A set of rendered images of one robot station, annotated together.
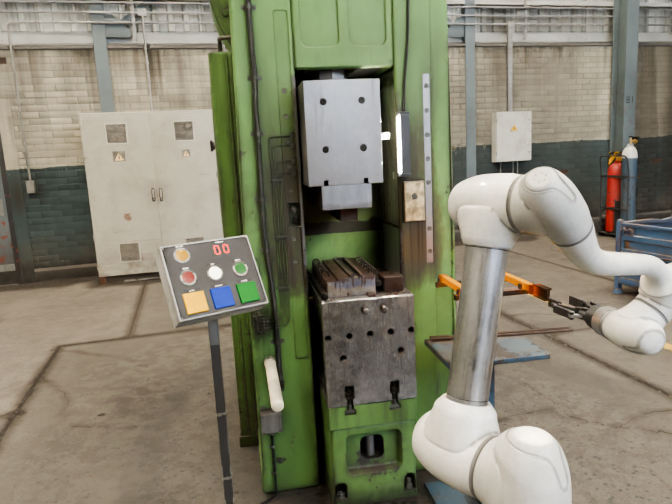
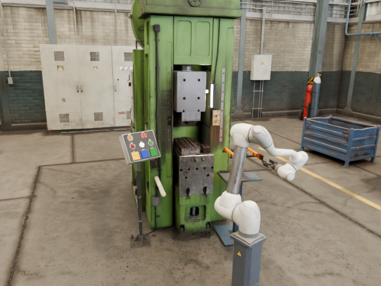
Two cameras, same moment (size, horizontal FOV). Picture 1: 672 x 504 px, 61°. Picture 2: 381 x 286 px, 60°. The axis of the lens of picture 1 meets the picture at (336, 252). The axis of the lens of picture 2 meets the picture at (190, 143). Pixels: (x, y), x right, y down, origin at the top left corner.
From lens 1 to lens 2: 117 cm
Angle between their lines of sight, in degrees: 7
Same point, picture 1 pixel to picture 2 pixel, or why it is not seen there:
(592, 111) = (301, 56)
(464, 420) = (231, 198)
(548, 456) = (254, 208)
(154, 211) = (77, 97)
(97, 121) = (49, 49)
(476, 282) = (237, 157)
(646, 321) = (289, 170)
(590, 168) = (299, 85)
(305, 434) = (168, 206)
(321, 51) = (183, 58)
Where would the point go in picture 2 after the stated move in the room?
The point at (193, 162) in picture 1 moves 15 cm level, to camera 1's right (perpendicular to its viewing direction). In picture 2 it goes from (98, 73) to (105, 73)
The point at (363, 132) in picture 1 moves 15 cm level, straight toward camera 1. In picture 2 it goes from (198, 92) to (199, 93)
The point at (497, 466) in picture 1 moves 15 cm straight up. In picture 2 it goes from (240, 211) to (241, 192)
